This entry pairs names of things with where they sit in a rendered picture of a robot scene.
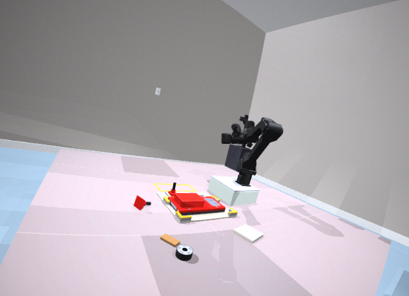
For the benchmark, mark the orange rectangular block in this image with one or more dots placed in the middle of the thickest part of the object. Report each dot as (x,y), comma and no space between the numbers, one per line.
(170,240)

